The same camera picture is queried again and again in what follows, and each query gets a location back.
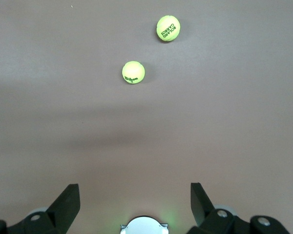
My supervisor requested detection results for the brown table mat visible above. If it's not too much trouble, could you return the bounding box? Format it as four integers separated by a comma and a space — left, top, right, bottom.
0, 0, 293, 234

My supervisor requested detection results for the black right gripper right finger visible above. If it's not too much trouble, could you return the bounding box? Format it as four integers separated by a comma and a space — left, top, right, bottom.
187, 182, 291, 234

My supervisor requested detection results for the yellow Wilson tennis ball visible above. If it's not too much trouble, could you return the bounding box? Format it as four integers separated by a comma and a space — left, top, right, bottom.
122, 60, 146, 84

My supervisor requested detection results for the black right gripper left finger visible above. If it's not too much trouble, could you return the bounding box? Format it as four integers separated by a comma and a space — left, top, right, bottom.
0, 183, 81, 234

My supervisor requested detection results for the yellow Roland Garros tennis ball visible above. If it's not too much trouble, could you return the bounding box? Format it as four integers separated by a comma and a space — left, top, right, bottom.
156, 15, 181, 42

